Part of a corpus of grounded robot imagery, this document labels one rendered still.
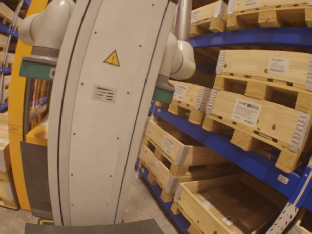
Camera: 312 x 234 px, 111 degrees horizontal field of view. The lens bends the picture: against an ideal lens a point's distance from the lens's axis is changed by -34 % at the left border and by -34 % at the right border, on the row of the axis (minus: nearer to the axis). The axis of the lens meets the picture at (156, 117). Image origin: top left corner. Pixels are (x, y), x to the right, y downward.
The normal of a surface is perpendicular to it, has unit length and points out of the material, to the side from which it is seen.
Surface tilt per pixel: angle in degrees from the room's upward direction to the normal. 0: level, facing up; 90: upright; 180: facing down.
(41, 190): 90
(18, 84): 90
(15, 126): 90
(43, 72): 90
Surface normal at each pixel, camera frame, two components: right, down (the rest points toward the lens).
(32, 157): 0.36, 0.27
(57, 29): 0.60, 0.31
